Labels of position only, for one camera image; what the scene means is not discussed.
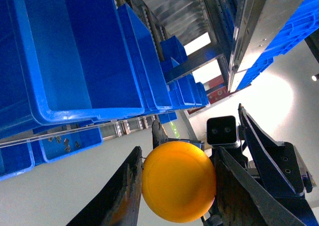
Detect steel front shelf rail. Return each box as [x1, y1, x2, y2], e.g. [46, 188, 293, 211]
[0, 120, 123, 148]

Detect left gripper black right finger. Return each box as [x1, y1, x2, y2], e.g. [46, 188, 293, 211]
[214, 148, 304, 226]

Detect small dark metal parts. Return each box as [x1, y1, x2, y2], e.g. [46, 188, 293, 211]
[48, 136, 81, 153]

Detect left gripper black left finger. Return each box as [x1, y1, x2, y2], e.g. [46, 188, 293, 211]
[68, 146, 142, 226]

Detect yellow mushroom push button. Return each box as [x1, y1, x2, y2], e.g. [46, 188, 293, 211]
[142, 141, 217, 223]

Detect small blue bins stack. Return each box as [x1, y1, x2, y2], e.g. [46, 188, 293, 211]
[159, 36, 209, 123]

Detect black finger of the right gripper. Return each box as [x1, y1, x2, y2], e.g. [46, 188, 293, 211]
[152, 119, 171, 149]

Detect overhead blue bin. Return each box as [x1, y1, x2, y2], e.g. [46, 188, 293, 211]
[236, 0, 319, 90]

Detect lower middle right blue bin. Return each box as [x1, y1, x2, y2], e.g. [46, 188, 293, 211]
[0, 142, 35, 181]

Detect empty upper blue bin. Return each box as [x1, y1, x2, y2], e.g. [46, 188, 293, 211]
[0, 0, 144, 133]

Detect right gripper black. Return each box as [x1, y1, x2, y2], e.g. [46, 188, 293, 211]
[202, 104, 318, 226]

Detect upper far right blue bin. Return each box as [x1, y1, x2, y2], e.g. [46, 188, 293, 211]
[117, 4, 172, 115]

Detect lower far right blue bin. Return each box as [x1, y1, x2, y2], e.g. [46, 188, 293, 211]
[31, 128, 103, 166]

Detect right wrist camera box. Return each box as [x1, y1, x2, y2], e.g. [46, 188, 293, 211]
[206, 115, 240, 149]

